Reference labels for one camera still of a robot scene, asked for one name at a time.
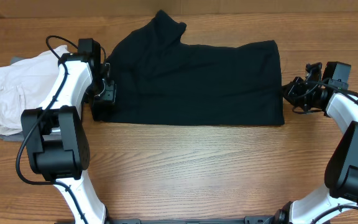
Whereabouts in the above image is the black t-shirt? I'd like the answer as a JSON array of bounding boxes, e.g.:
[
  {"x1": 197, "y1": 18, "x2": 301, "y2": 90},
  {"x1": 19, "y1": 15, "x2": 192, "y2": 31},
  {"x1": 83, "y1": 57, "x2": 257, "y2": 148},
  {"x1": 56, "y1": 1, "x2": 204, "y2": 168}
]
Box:
[{"x1": 97, "y1": 11, "x2": 285, "y2": 126}]

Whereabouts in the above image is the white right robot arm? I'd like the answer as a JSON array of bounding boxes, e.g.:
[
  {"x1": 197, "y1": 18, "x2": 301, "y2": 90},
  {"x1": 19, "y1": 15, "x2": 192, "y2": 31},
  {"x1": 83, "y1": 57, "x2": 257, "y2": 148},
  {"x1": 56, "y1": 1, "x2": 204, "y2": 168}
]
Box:
[{"x1": 266, "y1": 77, "x2": 358, "y2": 223}]

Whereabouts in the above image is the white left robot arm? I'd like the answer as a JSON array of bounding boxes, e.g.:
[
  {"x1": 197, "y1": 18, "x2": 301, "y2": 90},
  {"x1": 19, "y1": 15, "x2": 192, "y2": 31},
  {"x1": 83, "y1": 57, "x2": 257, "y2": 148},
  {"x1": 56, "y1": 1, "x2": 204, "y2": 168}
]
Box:
[{"x1": 16, "y1": 38, "x2": 117, "y2": 223}]

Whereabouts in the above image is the white folded garment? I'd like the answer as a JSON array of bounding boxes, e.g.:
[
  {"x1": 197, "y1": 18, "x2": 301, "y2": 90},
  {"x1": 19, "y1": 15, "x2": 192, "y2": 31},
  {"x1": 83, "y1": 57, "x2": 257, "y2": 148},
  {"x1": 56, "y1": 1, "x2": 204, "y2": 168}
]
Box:
[{"x1": 0, "y1": 51, "x2": 59, "y2": 136}]

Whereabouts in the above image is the grey folded garment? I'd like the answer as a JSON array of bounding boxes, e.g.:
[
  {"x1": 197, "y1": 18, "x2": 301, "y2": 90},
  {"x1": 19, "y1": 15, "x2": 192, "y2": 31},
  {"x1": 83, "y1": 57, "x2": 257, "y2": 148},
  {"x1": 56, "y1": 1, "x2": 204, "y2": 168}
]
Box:
[{"x1": 0, "y1": 57, "x2": 24, "y2": 142}]

